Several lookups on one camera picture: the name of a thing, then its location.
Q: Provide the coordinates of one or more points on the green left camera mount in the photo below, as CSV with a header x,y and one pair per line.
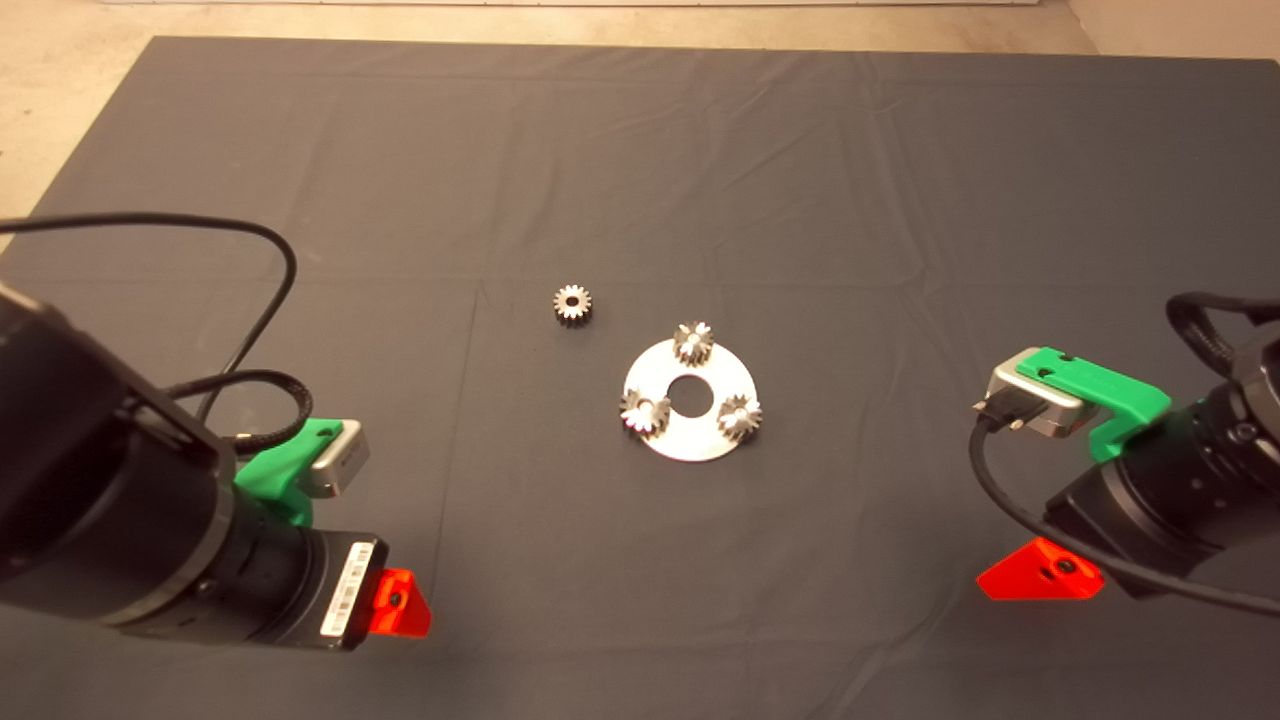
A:
x,y
270,482

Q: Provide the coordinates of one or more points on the dark grey table cloth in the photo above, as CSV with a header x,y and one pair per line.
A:
x,y
800,200

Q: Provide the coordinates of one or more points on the small dark steel gear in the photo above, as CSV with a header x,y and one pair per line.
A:
x,y
561,304

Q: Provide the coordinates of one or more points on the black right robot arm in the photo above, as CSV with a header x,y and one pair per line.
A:
x,y
1265,450

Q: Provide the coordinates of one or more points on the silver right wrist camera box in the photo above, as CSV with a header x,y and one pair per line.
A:
x,y
1040,412

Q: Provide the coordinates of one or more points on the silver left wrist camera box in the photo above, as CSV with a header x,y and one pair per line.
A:
x,y
338,468

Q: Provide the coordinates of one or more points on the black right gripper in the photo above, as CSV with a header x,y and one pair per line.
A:
x,y
1150,510

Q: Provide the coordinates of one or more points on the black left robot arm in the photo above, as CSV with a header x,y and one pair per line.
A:
x,y
90,480

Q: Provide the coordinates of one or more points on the round metal plate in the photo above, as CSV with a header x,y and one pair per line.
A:
x,y
680,442

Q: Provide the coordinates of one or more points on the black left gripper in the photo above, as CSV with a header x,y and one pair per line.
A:
x,y
290,585

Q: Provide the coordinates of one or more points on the large shiny steel gear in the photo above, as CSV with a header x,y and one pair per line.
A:
x,y
645,413

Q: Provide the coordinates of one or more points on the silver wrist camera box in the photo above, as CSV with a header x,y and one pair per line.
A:
x,y
1040,412
338,468

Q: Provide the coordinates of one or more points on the green right camera mount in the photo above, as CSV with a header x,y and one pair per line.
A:
x,y
1100,385

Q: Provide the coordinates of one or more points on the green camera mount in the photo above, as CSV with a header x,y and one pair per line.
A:
x,y
1100,385
270,482

